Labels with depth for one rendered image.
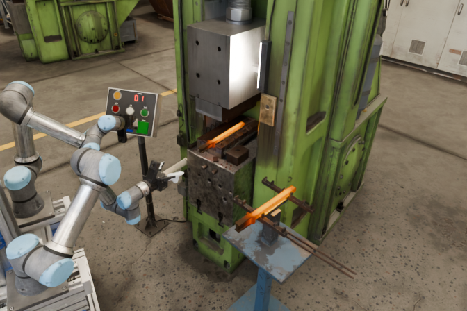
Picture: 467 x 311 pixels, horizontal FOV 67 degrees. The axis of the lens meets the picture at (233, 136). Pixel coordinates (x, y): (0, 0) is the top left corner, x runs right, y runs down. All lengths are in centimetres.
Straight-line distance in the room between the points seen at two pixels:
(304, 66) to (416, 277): 186
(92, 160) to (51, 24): 531
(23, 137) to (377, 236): 258
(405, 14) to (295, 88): 528
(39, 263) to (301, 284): 174
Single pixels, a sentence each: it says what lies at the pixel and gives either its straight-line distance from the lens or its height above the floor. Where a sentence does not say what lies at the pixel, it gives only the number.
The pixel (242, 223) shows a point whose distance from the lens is 157.
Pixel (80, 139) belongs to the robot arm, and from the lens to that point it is 184.
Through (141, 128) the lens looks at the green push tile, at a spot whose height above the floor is 100.
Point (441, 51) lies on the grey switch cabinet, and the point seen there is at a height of 41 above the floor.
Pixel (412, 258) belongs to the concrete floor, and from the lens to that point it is 313.
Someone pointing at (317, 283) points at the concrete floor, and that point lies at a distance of 273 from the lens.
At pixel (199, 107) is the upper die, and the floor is 120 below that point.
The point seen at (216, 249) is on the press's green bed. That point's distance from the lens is 262.
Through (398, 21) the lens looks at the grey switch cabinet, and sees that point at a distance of 702.
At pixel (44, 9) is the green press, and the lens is 667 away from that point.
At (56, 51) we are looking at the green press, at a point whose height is 19.
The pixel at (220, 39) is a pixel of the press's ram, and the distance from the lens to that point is 182.
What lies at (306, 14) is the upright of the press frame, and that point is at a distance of 170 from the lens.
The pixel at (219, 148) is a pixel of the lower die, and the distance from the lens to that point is 209.
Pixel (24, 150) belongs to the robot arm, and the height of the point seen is 112.
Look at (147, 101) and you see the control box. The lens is 230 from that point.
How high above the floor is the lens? 214
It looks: 31 degrees down
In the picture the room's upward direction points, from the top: 2 degrees clockwise
